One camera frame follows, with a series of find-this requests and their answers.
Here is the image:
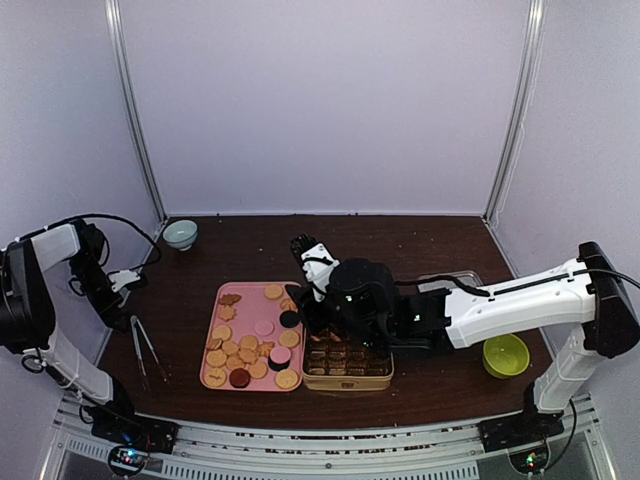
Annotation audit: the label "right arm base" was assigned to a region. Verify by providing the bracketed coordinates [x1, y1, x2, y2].
[478, 412, 564, 476]

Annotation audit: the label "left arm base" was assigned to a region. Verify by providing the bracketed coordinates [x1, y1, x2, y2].
[91, 415, 179, 478]

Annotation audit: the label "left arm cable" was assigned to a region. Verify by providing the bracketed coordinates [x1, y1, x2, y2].
[74, 213, 164, 274]

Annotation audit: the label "tan maple leaf cookie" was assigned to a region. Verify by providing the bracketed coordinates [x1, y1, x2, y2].
[217, 305, 236, 322]

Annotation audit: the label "brown leaf cookie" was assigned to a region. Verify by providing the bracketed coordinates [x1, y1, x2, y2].
[218, 294, 242, 306]

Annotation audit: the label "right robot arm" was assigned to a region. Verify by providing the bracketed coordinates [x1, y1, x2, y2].
[286, 235, 639, 442]

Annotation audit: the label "right frame post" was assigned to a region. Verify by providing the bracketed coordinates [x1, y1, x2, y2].
[484, 0, 547, 228]

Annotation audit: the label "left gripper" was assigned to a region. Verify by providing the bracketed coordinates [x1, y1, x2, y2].
[68, 254, 130, 334]

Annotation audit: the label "round embossed cookie bottom right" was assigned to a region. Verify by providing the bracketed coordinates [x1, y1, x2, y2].
[275, 369, 299, 391]

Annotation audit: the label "aluminium front rail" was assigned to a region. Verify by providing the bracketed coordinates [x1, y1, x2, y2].
[35, 395, 618, 479]

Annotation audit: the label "pink round cookie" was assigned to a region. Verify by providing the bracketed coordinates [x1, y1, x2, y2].
[254, 320, 274, 336]

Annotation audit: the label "silver tin lid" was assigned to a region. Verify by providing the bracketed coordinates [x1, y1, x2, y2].
[417, 270, 483, 292]

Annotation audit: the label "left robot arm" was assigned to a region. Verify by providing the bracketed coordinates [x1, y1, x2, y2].
[1, 215, 144, 444]

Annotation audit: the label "pale blue ceramic bowl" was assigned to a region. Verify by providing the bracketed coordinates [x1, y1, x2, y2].
[162, 220, 198, 251]

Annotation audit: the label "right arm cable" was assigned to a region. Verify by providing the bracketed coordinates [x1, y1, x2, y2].
[582, 267, 640, 291]

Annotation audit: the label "silver white tongs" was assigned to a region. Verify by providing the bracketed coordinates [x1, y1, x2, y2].
[129, 314, 170, 393]

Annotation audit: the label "black cookie lower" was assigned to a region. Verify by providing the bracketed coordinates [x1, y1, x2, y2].
[268, 358, 289, 372]

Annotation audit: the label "swirl butter cookie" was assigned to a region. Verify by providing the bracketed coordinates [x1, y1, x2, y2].
[280, 298, 298, 312]

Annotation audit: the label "green bowl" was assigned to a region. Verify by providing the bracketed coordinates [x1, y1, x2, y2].
[483, 334, 531, 379]

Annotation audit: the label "left frame post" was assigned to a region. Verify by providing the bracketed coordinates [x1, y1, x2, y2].
[104, 0, 168, 222]

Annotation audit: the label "round cookie red mark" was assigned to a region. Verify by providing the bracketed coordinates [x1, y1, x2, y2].
[203, 367, 227, 388]

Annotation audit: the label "pink plastic tray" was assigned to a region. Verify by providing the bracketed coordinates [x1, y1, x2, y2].
[199, 281, 305, 393]

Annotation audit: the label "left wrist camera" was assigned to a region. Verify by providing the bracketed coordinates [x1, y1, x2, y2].
[107, 270, 148, 293]

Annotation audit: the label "frame post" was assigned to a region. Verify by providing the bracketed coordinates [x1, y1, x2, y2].
[104, 0, 168, 222]
[484, 0, 547, 228]

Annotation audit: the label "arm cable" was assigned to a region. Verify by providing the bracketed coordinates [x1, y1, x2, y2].
[74, 213, 164, 274]
[582, 267, 640, 291]

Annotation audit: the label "gold cookie tin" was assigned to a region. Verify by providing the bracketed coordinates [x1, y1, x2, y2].
[302, 328, 395, 392]

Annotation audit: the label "dark red round cookie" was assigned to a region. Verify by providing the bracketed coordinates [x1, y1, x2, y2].
[229, 368, 251, 389]

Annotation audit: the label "black sandwich cookie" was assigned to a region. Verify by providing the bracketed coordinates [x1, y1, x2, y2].
[279, 310, 300, 329]

